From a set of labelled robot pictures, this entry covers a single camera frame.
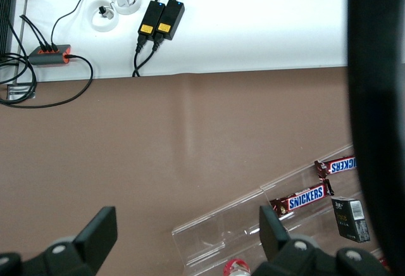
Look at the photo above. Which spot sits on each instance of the dark red chocolate box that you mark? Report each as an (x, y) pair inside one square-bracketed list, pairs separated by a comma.
[(382, 261)]

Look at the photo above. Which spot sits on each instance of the brown table mat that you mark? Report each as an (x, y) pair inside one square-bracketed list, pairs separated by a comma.
[(158, 149)]

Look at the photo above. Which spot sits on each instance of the red lidded cup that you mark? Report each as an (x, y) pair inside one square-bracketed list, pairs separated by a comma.
[(237, 268)]

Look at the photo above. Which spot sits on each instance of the Snickers chocolate bar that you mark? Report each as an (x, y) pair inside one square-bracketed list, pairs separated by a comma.
[(340, 166), (305, 197)]

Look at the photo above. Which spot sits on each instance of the clear acrylic stepped shelf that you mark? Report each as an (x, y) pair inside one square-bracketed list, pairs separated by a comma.
[(228, 231)]

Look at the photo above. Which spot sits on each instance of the small black silver clip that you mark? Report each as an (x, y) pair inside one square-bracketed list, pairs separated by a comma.
[(102, 10)]

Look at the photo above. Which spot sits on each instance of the small black carton box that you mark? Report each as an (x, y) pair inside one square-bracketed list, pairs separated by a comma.
[(349, 222)]

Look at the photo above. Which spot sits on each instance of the silver metal bracket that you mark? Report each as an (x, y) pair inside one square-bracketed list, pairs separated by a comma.
[(16, 91)]

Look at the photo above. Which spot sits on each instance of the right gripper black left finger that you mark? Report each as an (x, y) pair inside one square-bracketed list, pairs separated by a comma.
[(95, 238)]

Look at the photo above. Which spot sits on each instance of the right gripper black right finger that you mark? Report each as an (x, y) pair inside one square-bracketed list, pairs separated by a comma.
[(273, 231)]

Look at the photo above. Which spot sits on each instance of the grey orange USB hub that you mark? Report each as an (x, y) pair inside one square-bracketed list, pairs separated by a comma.
[(47, 57)]

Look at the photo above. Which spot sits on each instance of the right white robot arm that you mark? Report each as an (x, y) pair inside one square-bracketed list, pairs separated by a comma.
[(379, 98)]

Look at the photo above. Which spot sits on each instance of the black power adapter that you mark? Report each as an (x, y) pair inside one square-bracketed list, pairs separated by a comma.
[(172, 16), (152, 16)]

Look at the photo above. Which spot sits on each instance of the black finned device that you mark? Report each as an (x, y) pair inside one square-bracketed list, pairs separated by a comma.
[(6, 19)]

